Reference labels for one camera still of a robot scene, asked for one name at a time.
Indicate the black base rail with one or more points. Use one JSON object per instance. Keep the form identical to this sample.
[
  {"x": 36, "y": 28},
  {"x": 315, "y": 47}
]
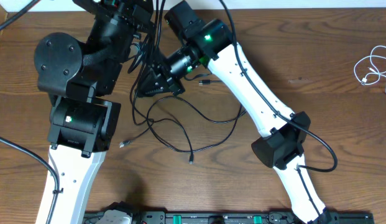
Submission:
[{"x": 124, "y": 213}]

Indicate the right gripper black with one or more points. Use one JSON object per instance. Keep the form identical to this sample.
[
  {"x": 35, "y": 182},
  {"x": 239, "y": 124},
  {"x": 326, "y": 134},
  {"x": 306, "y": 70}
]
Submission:
[{"x": 153, "y": 83}]

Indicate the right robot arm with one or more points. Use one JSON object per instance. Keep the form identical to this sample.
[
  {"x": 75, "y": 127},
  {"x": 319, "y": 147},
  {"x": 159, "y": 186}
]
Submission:
[{"x": 282, "y": 131}]

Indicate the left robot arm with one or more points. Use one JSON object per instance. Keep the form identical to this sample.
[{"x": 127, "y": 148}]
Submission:
[{"x": 77, "y": 76}]

